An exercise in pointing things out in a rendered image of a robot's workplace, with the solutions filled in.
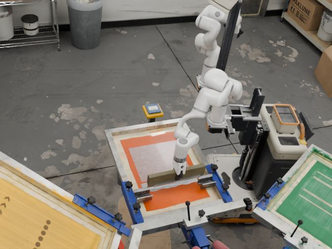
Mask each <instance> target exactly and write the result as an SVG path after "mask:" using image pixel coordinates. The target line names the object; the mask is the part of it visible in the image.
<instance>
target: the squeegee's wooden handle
mask: <svg viewBox="0 0 332 249"><path fill-rule="evenodd" d="M205 169H206V166H205V164H204V163H203V164H198V165H194V166H187V167H186V170H185V174H183V173H182V174H183V178H185V177H190V176H194V175H203V174H204V172H205ZM175 176H176V172H175V170H174V169H173V170H168V171H163V172H159V173H154V174H149V175H148V177H147V184H148V186H153V185H154V184H158V183H162V182H167V181H172V180H175Z"/></svg>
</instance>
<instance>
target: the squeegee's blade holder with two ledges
mask: <svg viewBox="0 0 332 249"><path fill-rule="evenodd" d="M198 177H201V176H200V175H194V176H190V177H185V178H181V179H180V180H172V181H167V182H162V183H158V184H154V185H153V186H154V187H157V186H162V185H166V184H171V183H175V182H179V181H184V180H189V179H193V178H198Z"/></svg>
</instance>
